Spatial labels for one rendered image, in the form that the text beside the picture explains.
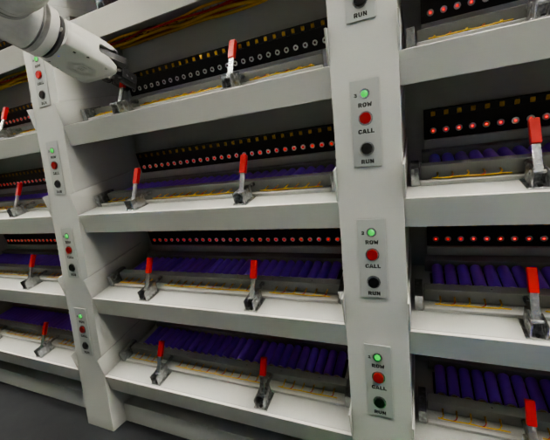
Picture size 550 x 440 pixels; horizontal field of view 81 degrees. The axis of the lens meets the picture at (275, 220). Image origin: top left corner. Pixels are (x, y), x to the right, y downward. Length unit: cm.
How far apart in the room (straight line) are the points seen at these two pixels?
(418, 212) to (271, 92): 29
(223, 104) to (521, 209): 47
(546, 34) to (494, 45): 5
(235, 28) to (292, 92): 35
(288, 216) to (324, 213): 6
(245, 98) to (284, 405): 58
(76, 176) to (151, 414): 61
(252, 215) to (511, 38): 43
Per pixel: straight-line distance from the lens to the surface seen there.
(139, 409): 102
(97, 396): 104
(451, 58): 52
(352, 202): 51
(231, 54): 64
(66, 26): 71
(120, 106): 77
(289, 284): 65
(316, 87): 54
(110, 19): 81
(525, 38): 53
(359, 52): 53
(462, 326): 57
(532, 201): 52
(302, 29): 75
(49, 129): 93
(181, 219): 66
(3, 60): 109
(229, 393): 78
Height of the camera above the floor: 60
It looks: 7 degrees down
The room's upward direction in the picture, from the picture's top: 5 degrees counter-clockwise
